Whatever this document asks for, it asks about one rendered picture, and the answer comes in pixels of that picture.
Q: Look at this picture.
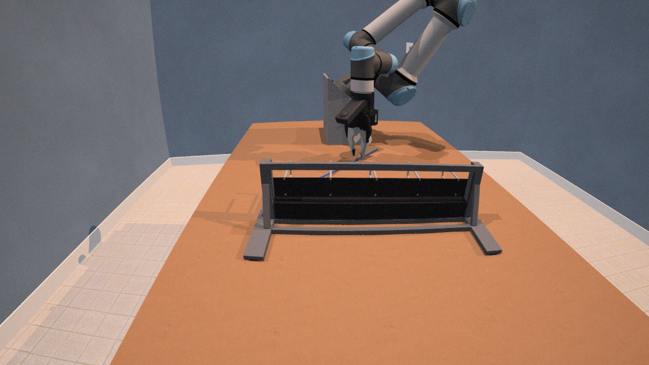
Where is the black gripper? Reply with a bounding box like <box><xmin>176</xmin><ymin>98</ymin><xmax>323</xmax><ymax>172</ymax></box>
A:
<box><xmin>345</xmin><ymin>91</ymin><xmax>378</xmax><ymax>158</ymax></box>

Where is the grey free-standing rack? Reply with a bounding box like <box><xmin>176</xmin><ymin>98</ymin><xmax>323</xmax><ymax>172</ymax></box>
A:
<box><xmin>243</xmin><ymin>159</ymin><xmax>502</xmax><ymax>261</ymax></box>

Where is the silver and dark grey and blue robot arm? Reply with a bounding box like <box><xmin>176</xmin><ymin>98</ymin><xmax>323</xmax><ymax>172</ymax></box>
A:
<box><xmin>334</xmin><ymin>0</ymin><xmax>477</xmax><ymax>125</ymax></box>

